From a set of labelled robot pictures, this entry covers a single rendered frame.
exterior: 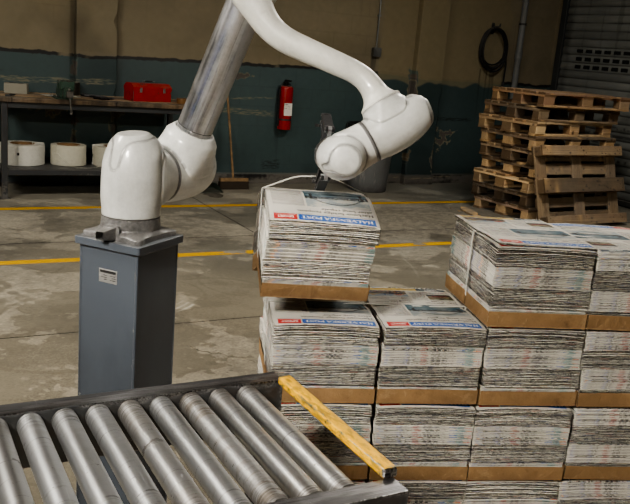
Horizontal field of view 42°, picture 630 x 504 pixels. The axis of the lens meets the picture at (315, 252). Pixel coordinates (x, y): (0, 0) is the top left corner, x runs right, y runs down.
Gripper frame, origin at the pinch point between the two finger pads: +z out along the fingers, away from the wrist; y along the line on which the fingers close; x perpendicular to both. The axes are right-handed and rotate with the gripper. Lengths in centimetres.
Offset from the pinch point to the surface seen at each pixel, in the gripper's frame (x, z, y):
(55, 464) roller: -54, -84, 54
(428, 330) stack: 32, -15, 45
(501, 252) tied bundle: 49, -17, 22
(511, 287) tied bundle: 53, -16, 31
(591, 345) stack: 79, -14, 47
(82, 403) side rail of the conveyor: -52, -60, 52
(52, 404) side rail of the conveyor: -58, -60, 52
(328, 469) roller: -6, -85, 53
